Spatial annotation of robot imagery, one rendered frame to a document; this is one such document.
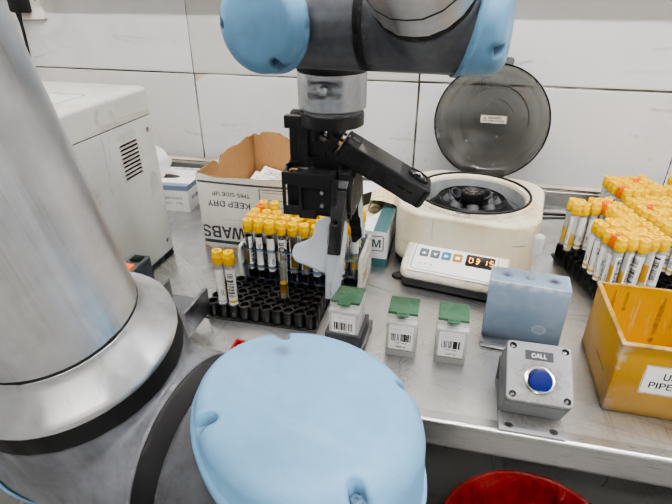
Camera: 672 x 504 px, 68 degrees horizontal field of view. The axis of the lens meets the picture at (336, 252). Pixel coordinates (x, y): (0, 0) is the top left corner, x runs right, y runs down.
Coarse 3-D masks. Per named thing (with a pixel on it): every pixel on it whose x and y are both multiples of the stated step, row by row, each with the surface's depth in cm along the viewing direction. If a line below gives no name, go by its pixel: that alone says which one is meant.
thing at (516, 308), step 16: (496, 272) 67; (512, 272) 67; (528, 272) 67; (496, 288) 66; (512, 288) 65; (528, 288) 65; (544, 288) 64; (560, 288) 64; (496, 304) 67; (512, 304) 66; (528, 304) 66; (544, 304) 65; (560, 304) 64; (496, 320) 68; (512, 320) 67; (528, 320) 67; (544, 320) 66; (560, 320) 65; (496, 336) 69; (512, 336) 69; (528, 336) 68; (544, 336) 67; (560, 336) 66
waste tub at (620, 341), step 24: (600, 288) 64; (624, 288) 65; (648, 288) 64; (600, 312) 63; (624, 312) 66; (648, 312) 65; (600, 336) 62; (624, 336) 68; (648, 336) 67; (600, 360) 61; (624, 360) 55; (648, 360) 55; (600, 384) 60; (624, 384) 57; (648, 384) 56; (624, 408) 58; (648, 408) 57
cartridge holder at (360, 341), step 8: (368, 320) 70; (328, 328) 67; (368, 328) 70; (328, 336) 66; (336, 336) 66; (344, 336) 66; (352, 336) 65; (360, 336) 65; (368, 336) 70; (352, 344) 66; (360, 344) 66
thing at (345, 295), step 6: (342, 288) 67; (348, 288) 67; (354, 288) 67; (360, 288) 67; (336, 294) 66; (342, 294) 66; (348, 294) 66; (354, 294) 66; (360, 294) 66; (336, 300) 65; (342, 300) 65; (348, 300) 65; (354, 300) 65; (360, 300) 65; (348, 306) 64
